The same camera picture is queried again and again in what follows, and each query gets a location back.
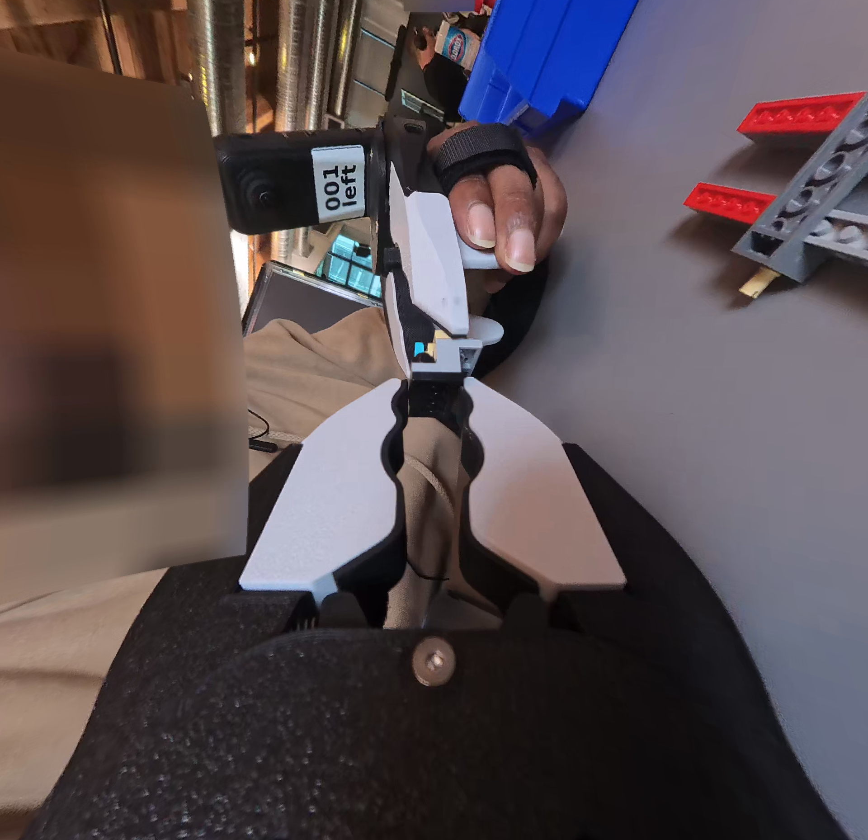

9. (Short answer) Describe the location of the small tan grey lego assembly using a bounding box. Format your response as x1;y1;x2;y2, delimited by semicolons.
409;330;486;384

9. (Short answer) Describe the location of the grey red lego beam frame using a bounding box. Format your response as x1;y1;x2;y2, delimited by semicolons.
681;90;868;300

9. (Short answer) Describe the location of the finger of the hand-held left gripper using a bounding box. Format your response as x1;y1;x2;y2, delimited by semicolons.
382;270;435;381
387;165;472;342

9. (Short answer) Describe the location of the blue plastic storage bin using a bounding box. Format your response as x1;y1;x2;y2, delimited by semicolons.
458;0;653;140

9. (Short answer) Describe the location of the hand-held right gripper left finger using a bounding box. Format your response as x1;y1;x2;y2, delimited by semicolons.
239;378;408;593

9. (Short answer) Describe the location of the dark flat screen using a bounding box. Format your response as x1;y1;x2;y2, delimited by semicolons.
242;260;384;339

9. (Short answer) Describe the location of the silver ventilation duct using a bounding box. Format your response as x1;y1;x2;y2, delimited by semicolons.
273;0;370;133
182;0;246;136

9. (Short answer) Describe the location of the person's left hand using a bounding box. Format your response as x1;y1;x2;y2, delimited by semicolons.
448;142;568;293

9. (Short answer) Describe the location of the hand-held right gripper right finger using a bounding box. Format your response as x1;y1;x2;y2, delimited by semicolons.
461;375;628;593

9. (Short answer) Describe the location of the wipes canister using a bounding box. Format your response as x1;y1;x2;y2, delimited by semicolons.
434;18;484;66

